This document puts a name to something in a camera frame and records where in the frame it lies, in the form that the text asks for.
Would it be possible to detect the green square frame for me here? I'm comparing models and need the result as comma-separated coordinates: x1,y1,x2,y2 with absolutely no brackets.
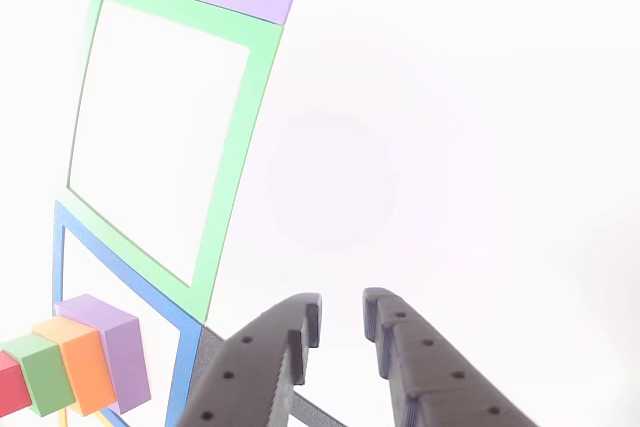
59,0,285,324

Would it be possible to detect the black square frame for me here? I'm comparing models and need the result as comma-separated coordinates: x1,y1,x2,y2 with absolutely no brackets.
192,325,347,427

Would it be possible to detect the orange square frame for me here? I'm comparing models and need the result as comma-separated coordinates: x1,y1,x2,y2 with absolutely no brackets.
57,409,111,427

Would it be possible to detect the small red cube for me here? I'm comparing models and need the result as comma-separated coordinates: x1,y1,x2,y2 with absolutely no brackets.
0,350,34,418

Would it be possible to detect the large purple cube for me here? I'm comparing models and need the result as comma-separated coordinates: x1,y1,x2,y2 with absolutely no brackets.
53,293,152,416

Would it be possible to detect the orange cube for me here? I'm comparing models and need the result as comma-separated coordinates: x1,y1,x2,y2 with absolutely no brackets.
32,316,119,418

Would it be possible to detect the green cube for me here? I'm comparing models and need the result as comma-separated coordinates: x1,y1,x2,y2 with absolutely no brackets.
0,332,77,418

